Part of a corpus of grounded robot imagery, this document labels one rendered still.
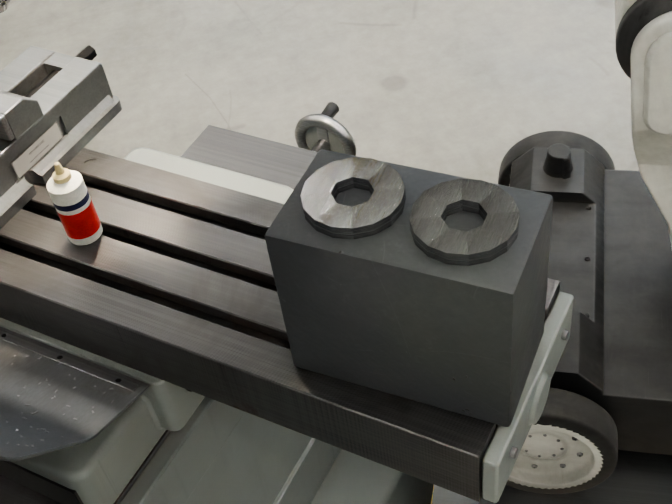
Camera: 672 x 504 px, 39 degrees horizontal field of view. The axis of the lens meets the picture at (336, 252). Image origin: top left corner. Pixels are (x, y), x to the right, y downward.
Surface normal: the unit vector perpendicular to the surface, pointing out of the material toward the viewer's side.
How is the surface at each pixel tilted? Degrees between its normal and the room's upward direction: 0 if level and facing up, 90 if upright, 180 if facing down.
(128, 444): 90
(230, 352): 0
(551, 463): 90
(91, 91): 90
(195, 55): 0
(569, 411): 18
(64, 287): 0
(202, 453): 90
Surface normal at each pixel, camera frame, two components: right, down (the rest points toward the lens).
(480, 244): -0.11, -0.69
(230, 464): 0.88, 0.26
